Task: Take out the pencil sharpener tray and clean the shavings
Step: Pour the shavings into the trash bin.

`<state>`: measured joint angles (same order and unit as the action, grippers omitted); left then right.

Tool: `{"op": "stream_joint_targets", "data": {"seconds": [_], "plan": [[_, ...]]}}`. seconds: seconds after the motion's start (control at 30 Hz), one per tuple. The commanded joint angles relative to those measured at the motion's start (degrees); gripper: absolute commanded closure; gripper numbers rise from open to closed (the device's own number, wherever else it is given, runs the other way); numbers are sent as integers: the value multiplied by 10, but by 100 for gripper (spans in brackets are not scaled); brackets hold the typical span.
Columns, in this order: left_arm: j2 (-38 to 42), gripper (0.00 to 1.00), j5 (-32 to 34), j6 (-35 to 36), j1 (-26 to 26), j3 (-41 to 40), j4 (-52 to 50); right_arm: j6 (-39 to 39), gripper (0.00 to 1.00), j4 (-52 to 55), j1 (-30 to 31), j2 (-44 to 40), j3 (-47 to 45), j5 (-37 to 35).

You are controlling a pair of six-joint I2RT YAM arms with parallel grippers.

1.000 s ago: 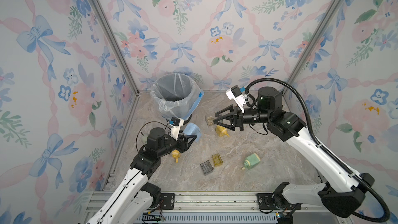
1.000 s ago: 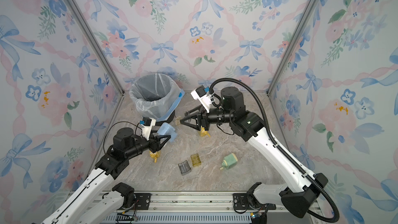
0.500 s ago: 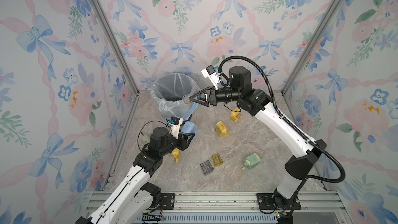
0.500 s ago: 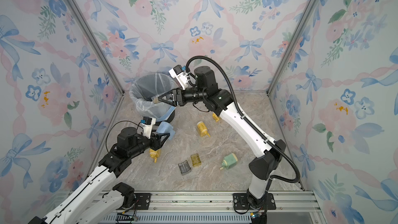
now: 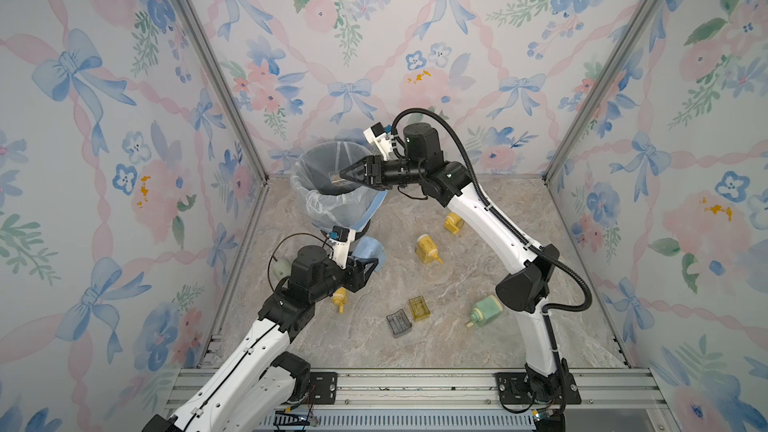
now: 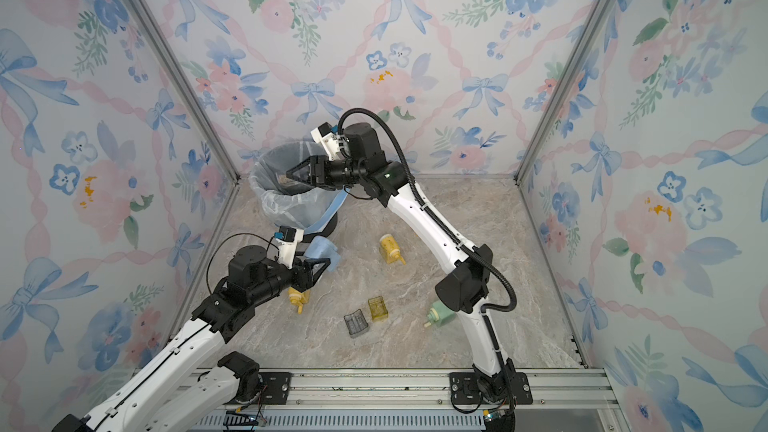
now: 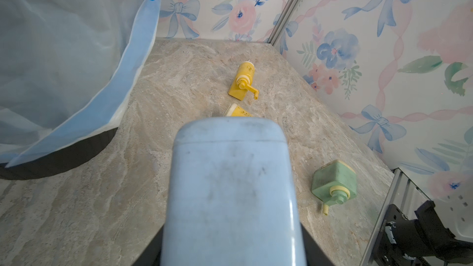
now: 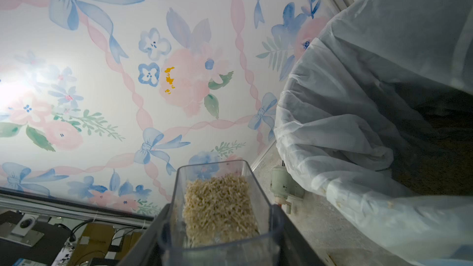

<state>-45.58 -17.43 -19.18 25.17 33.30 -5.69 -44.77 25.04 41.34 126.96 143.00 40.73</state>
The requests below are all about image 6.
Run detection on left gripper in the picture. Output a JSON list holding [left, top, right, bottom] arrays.
[[252, 250, 330, 306]]

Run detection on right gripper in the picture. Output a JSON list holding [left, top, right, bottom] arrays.
[[291, 154, 370, 188]]

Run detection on blue pencil sharpener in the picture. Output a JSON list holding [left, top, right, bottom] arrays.
[[304, 236, 341, 272]]

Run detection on yellow pencil sharpener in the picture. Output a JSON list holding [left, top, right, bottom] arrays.
[[288, 288, 311, 314], [379, 234, 406, 264]]

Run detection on yellow transparent shavings tray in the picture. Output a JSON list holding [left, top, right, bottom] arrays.
[[368, 296, 389, 322]]

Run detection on dark shavings tray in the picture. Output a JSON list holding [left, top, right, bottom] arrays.
[[344, 309, 369, 338]]

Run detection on clear blue sharpener tray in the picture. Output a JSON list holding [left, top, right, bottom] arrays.
[[276, 174, 292, 188]]

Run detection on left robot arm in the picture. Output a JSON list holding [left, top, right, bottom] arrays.
[[54, 245, 340, 431]]

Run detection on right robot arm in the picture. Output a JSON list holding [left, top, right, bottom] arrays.
[[286, 123, 533, 408]]

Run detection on green pencil sharpener right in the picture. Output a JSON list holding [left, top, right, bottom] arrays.
[[424, 300, 456, 328]]

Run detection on clear trash bag blue band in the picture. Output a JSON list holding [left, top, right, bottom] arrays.
[[249, 141, 347, 230]]

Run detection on black trash bin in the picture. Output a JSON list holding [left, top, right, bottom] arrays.
[[303, 212, 338, 241]]

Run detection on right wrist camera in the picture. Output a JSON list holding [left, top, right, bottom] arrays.
[[310, 122, 348, 161]]

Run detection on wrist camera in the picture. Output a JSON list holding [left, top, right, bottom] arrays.
[[310, 122, 348, 161], [274, 226, 304, 269]]

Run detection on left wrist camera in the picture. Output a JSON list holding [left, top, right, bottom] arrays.
[[274, 226, 304, 269]]

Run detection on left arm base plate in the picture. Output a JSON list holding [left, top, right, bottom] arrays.
[[224, 371, 293, 406]]

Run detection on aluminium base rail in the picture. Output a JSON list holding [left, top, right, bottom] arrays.
[[113, 367, 625, 432]]

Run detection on left corner aluminium post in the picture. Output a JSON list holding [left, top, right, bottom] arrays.
[[126, 0, 241, 184]]

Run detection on corner aluminium post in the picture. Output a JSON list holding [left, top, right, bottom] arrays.
[[514, 0, 616, 187], [126, 0, 241, 184]]

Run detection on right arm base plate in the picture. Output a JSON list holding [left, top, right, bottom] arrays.
[[448, 371, 534, 407]]

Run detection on right corner aluminium post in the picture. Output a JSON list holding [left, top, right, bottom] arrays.
[[514, 0, 616, 187]]

